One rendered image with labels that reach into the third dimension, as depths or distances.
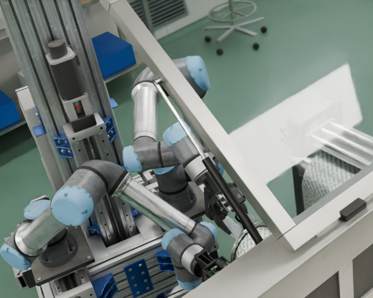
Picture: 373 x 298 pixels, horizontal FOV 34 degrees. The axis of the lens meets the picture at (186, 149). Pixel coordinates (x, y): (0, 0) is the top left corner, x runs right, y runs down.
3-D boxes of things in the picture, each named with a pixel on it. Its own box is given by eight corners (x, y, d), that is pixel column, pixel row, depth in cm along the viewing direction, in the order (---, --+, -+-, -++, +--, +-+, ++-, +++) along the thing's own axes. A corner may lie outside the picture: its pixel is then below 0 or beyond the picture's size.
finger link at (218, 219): (226, 236, 156) (208, 207, 158) (224, 237, 158) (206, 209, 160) (241, 227, 158) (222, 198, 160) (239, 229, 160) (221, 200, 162)
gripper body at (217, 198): (227, 213, 152) (199, 174, 155) (217, 223, 160) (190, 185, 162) (250, 198, 155) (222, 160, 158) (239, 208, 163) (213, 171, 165)
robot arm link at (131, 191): (87, 159, 200) (210, 243, 202) (70, 180, 192) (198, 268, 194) (99, 138, 192) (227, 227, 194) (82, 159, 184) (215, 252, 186)
